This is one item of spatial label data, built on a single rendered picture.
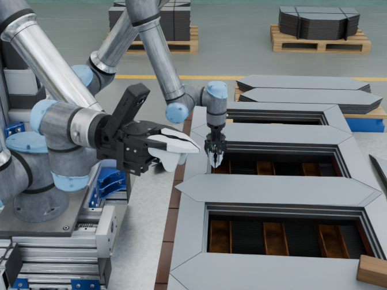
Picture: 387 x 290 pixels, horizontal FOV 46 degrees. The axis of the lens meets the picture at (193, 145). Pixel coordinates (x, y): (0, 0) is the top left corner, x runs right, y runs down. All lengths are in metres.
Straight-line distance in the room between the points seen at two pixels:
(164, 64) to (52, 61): 0.53
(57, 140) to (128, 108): 0.19
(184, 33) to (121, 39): 4.18
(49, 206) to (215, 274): 0.51
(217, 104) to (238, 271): 0.60
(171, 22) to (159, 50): 4.32
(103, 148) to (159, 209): 1.06
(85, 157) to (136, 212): 0.95
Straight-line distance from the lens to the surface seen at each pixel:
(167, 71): 1.52
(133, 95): 0.79
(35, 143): 1.24
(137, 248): 1.74
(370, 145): 2.37
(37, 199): 1.31
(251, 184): 1.74
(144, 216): 1.88
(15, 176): 1.21
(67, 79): 1.06
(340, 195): 1.75
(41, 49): 1.08
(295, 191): 1.73
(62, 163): 0.96
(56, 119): 0.91
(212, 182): 1.73
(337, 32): 6.14
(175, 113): 1.54
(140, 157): 0.81
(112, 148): 0.87
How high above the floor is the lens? 1.85
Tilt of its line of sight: 30 degrees down
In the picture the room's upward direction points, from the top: straight up
